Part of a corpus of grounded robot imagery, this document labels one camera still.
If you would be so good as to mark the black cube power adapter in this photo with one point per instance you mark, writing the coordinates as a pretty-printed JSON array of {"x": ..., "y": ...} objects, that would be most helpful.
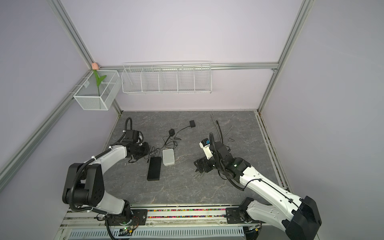
[{"x": 192, "y": 124}]

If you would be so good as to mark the black network switch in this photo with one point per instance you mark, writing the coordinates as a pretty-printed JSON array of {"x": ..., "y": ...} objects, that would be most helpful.
[{"x": 154, "y": 170}]

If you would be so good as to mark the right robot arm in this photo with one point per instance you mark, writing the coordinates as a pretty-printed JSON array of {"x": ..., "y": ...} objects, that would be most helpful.
[{"x": 298, "y": 217}]

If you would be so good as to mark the artificial tulip flower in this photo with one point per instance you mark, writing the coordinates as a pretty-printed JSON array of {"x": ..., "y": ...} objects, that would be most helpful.
[{"x": 99, "y": 79}]

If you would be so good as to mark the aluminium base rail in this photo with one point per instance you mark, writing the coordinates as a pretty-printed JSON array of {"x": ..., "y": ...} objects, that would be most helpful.
[{"x": 157, "y": 216}]

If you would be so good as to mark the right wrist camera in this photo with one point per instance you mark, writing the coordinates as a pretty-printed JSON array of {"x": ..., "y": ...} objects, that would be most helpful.
[{"x": 205, "y": 146}]

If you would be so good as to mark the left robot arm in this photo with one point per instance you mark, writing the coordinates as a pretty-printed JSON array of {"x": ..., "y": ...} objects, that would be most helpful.
[{"x": 84, "y": 188}]

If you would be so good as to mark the white router box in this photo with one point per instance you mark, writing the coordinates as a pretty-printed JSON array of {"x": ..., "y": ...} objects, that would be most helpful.
[{"x": 168, "y": 157}]

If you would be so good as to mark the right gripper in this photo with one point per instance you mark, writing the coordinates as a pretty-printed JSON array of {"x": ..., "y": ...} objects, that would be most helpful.
[{"x": 200, "y": 164}]

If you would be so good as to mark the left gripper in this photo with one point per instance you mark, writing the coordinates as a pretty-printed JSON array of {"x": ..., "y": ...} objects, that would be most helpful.
[{"x": 145, "y": 144}]

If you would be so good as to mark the white wire shelf basket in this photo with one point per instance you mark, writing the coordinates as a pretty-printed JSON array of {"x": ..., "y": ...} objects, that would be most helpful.
[{"x": 167, "y": 77}]

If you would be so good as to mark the white mesh corner basket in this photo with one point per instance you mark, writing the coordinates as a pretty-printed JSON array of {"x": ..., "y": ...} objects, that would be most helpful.
[{"x": 87, "y": 94}]

